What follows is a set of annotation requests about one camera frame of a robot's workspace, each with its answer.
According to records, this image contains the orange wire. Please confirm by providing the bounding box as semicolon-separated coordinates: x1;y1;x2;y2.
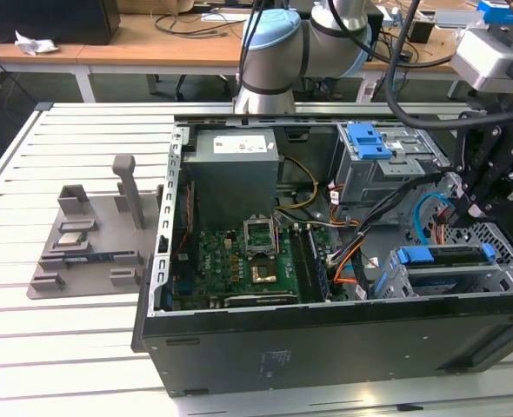
330;247;370;288

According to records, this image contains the CPU socket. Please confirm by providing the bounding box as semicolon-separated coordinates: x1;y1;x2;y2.
250;258;279;286

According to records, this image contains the yellow wire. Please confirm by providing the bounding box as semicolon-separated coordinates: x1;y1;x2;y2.
276;156;321;212

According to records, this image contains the black cable bundle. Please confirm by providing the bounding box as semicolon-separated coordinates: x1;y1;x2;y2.
328;171;449;270

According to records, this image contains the blue cardboard box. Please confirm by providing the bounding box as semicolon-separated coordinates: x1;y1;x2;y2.
476;0;513;19

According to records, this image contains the black graphics card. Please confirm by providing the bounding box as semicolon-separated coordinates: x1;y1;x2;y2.
223;293;299;309

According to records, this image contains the blue wire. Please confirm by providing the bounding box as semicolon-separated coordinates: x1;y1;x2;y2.
412;193;456;247

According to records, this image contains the grey metal drive cage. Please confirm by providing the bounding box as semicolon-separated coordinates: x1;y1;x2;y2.
332;122;451;205

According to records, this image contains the flat grey box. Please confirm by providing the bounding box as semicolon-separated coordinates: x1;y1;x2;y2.
433;9;486;30

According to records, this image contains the blue plastic drive latch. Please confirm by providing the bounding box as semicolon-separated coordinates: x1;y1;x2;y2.
346;123;393;161

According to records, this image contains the hard disk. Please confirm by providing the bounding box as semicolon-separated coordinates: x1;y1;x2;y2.
384;242;501;296

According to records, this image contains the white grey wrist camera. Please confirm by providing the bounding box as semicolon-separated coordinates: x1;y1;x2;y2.
450;26;513;92

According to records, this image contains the green motherboard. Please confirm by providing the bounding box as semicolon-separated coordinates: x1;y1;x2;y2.
169;225;340;312

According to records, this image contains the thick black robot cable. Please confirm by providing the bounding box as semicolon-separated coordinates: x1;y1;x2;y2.
384;0;462;131

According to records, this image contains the installed RAM stick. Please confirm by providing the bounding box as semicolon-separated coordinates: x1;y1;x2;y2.
304;225;330;301

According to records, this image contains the black PC case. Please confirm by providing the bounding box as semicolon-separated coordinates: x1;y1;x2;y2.
130;112;513;399

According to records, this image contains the grey metal disk bay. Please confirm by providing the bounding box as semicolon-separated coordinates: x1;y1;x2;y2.
380;242;513;299

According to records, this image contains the large black box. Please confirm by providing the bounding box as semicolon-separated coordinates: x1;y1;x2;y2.
0;0;121;46

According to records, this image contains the dark RAM stick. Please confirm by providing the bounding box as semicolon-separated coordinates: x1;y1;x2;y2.
64;253;114;263

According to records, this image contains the light wooden desk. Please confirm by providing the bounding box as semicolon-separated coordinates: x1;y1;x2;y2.
0;0;513;105

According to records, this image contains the grey power supply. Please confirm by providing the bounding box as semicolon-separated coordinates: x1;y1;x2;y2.
181;129;283;229

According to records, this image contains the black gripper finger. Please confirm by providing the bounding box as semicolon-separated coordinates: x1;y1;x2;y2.
453;110;503;199
450;143;513;228

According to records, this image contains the grey parts rack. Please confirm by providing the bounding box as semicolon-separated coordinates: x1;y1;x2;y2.
28;155;164;301

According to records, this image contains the metal socket cover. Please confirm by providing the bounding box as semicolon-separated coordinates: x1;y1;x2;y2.
243;215;279;257

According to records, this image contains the white power strip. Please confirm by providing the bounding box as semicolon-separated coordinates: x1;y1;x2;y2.
356;80;377;103

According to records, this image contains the small black speaker box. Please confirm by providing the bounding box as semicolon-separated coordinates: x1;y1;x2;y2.
408;19;435;43

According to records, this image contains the crumpled white paper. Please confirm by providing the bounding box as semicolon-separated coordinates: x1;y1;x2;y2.
14;30;60;56

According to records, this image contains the black RAM slot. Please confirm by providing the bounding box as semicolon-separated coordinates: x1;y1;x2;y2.
289;228;312;304

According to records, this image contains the black cube box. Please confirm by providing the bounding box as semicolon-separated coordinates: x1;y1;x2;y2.
367;8;386;44

